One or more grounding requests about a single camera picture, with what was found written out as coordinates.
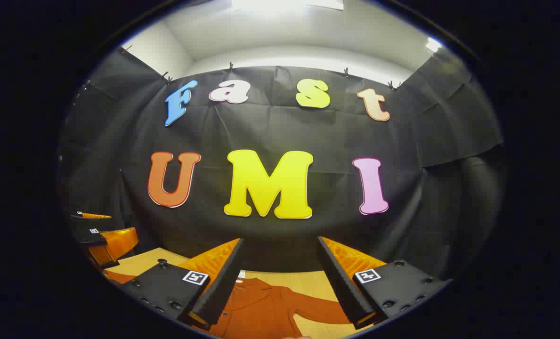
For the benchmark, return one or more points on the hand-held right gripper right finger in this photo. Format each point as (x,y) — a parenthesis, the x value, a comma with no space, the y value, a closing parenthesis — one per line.
(341,282)

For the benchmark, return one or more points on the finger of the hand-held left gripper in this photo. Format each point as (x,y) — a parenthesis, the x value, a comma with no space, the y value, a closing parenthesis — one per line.
(89,238)
(91,216)

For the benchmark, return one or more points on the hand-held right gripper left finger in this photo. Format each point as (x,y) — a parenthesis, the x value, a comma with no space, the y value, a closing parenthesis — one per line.
(223,282)

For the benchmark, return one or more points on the orange button shirt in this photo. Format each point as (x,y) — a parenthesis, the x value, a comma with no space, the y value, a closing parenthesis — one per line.
(261,310)

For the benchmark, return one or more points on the black backdrop cloth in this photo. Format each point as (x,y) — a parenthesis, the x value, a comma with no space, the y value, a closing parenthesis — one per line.
(308,127)

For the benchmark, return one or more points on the ceiling light panel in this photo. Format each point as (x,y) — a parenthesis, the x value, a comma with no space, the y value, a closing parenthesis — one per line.
(284,4)
(433,44)

